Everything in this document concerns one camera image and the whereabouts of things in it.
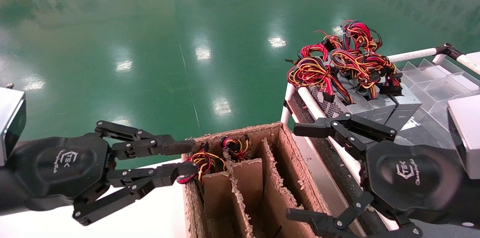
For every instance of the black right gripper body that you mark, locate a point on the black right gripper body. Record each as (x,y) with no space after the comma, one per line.
(412,178)

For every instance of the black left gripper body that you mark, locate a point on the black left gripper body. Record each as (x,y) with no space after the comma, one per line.
(63,166)

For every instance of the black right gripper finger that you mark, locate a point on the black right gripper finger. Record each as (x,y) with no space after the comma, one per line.
(337,127)
(311,217)

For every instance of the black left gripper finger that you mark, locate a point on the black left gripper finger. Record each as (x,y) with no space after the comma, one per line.
(161,176)
(168,146)

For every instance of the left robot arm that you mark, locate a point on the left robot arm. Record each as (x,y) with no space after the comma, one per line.
(6,193)

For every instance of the dark grey rack shelf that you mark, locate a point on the dark grey rack shelf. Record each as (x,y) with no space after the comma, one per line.
(407,137)

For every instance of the brown cardboard box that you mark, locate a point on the brown cardboard box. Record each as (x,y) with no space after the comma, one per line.
(296,170)

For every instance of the short white rack pipe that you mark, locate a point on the short white rack pipe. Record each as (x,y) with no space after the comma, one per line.
(287,112)

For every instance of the cardboard divider insert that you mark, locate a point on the cardboard divider insert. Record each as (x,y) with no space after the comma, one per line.
(217,200)

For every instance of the clear plastic divider tray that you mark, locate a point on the clear plastic divider tray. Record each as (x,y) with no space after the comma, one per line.
(438,88)

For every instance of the medium white rack pipe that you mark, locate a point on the medium white rack pipe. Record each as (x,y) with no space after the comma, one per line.
(470,63)
(412,55)

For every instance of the black pipe joint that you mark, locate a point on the black pipe joint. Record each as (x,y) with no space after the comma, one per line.
(448,48)

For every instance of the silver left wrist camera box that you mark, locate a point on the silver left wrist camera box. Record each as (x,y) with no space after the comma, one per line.
(9,125)

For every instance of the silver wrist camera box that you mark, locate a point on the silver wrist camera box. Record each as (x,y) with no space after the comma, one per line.
(9,125)
(467,136)

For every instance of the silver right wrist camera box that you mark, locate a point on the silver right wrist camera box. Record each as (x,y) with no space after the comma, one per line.
(467,136)

